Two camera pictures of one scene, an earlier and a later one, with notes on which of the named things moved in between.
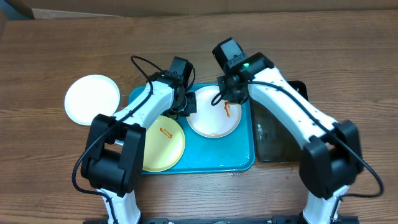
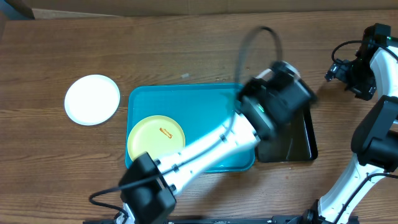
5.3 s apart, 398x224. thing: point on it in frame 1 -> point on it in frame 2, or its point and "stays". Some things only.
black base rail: x=294 y=219 stays
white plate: x=89 y=95 stays
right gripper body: x=233 y=97 -> x=356 y=76
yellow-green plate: x=165 y=142 stays
